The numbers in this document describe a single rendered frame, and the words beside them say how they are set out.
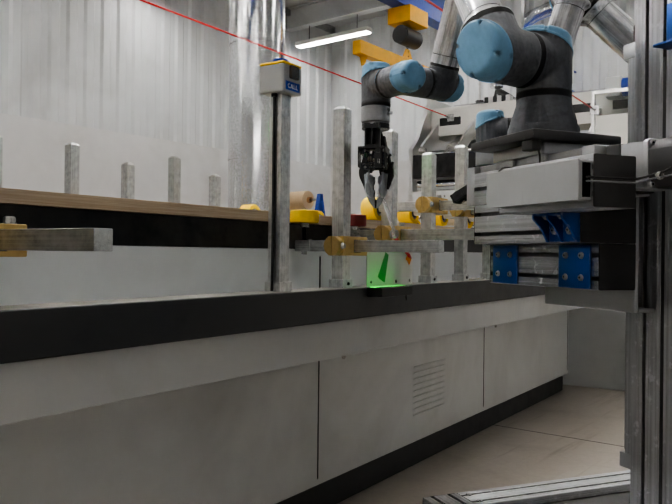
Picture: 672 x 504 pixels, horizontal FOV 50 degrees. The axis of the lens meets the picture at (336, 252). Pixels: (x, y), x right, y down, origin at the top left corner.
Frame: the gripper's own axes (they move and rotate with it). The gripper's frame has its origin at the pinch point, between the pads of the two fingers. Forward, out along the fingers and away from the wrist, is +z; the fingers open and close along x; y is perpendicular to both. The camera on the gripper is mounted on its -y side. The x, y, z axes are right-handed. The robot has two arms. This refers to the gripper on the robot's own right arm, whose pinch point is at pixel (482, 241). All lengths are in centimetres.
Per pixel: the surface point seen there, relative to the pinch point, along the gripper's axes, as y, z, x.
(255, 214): -46, -7, -41
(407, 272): -24.6, 8.7, 2.8
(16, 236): -17, 1, -127
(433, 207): -24.3, -11.4, 19.4
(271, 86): -26, -34, -59
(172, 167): -135, -31, 14
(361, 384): -47, 45, 14
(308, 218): -38.5, -6.2, -27.5
